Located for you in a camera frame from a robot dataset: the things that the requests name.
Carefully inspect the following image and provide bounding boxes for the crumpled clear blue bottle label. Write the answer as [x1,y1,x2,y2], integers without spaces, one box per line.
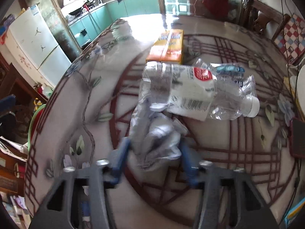
[194,58,246,86]

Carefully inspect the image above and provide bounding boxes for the white grey paper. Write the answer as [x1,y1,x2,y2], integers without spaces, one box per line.
[129,95,188,171]

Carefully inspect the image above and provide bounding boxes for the orange yellow carton box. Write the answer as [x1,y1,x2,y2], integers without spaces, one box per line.
[146,29,184,65]

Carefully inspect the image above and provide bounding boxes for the crushed clear plastic bottle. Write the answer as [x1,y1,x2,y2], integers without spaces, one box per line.
[139,61,260,121]

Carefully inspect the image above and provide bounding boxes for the white refrigerator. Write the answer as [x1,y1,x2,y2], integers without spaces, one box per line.
[4,5,71,88]

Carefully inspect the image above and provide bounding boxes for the green red trash bin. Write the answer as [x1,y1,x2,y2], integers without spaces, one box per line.
[27,104,46,151]

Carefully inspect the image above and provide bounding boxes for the white desk lamp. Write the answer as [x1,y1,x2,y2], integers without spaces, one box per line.
[295,66,305,115]

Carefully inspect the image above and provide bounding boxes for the blue yellow toy stand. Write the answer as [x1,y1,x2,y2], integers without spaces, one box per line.
[284,198,305,228]

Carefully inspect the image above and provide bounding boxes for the teal kitchen cabinets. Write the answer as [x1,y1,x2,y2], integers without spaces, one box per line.
[68,0,160,47]

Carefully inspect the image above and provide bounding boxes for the red cased smartphone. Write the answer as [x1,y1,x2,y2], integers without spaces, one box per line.
[289,118,305,159]

